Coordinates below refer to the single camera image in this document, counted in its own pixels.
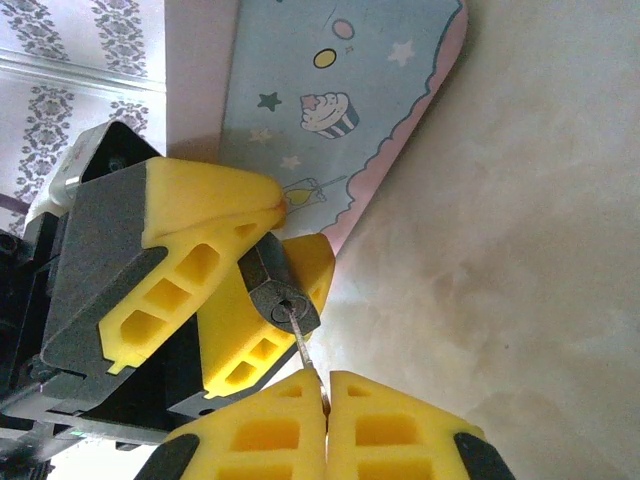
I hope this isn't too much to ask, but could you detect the small silver key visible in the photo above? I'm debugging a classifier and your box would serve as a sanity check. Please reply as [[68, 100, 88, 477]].
[[285, 302, 332, 417]]

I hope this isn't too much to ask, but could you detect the dark metal padlock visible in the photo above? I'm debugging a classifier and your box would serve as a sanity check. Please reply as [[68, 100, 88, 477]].
[[237, 232, 322, 335]]

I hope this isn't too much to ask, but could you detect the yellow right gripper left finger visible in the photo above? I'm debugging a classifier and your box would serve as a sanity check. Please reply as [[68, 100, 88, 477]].
[[134, 372, 329, 480]]

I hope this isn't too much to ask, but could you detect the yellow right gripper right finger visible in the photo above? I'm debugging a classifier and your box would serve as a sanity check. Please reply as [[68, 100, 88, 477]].
[[324, 370, 516, 480]]

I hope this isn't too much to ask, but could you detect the blue pink cartoon tin box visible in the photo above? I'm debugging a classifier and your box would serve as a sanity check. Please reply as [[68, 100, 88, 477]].
[[164, 0, 470, 261]]

